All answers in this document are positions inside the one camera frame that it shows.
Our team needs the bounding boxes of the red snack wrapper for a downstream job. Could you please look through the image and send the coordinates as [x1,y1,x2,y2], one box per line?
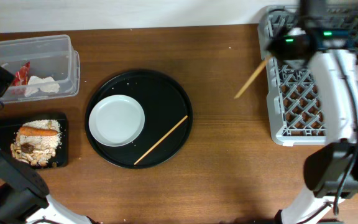
[12,62,30,86]

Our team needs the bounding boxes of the wooden chopstick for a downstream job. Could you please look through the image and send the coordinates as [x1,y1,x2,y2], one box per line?
[234,55,272,99]
[134,115,188,166]

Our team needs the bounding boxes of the white tissue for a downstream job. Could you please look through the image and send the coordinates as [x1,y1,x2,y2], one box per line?
[24,76,60,97]

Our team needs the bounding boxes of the orange carrot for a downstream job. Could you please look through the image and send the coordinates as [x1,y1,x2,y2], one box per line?
[19,126,58,136]

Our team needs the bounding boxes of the brown food lump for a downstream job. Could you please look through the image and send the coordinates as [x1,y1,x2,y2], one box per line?
[21,143,35,154]

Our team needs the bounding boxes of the rice and peanut scraps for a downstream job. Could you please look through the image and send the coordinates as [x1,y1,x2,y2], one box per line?
[10,119,62,169]

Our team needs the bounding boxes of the grey-white plate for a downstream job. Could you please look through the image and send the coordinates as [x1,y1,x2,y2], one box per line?
[88,95,145,147]

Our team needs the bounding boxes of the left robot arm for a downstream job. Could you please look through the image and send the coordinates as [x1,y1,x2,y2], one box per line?
[0,66,94,224]

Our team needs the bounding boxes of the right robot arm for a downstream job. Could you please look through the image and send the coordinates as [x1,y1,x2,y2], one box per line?
[266,28,358,223]

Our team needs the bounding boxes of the grey dishwasher rack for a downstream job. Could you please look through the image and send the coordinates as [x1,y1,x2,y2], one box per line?
[266,19,358,146]

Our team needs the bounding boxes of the clear plastic bin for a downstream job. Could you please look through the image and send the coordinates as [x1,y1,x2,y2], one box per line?
[0,35,80,104]

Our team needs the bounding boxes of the round black serving tray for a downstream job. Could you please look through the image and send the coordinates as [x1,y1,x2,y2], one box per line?
[85,69,193,169]

